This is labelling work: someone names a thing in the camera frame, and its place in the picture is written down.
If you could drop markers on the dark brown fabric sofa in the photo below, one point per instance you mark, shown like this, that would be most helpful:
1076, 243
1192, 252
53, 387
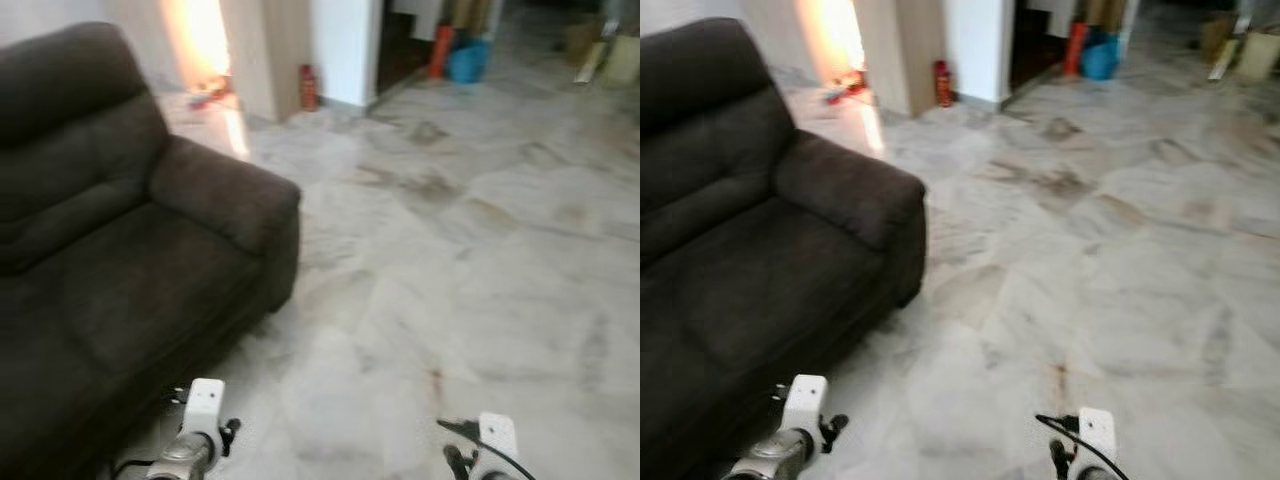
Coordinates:
110, 250
740, 250

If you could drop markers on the red plastic tray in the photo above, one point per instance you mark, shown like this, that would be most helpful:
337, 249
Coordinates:
848, 90
212, 95

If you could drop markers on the cardboard box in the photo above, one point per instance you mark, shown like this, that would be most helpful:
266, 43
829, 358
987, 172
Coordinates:
1260, 55
622, 60

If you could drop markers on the tall orange-red cylinder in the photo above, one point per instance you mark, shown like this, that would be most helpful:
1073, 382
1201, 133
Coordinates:
440, 52
1075, 48

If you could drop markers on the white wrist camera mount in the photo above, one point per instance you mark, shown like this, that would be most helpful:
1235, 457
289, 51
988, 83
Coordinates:
499, 438
806, 400
1097, 433
205, 402

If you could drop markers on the small red fire extinguisher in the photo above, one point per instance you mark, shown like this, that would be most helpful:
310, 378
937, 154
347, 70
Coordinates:
308, 90
942, 85

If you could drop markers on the blue plastic bucket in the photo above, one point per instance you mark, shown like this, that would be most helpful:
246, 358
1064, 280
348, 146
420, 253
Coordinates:
1100, 58
467, 62

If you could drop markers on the pale wooden plank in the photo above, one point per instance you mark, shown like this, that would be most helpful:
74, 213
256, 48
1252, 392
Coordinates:
590, 63
1223, 60

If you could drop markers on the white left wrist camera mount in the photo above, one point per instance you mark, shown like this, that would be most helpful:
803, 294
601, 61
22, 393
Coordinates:
205, 402
806, 400

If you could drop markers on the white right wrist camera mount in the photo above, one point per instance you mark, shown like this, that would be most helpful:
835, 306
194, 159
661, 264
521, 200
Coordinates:
1097, 433
499, 438

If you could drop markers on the light wooden cabinet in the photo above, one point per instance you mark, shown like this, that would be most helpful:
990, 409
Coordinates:
910, 50
275, 55

